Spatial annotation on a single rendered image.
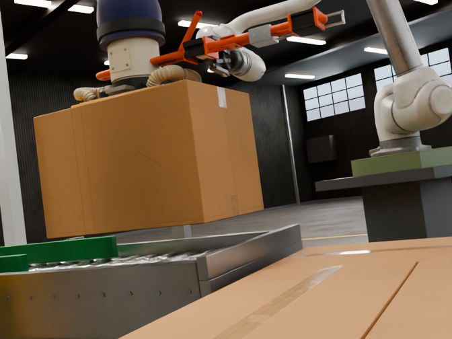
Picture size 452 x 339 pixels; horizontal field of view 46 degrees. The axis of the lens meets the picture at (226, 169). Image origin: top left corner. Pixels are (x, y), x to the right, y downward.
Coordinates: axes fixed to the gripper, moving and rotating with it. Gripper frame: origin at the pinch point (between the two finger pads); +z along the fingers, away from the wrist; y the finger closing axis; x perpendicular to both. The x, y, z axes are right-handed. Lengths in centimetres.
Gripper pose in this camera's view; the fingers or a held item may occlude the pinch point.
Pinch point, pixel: (204, 50)
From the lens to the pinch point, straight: 172.5
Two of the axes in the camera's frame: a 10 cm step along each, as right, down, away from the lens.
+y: 1.2, 9.9, -0.5
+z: -4.5, 0.1, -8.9
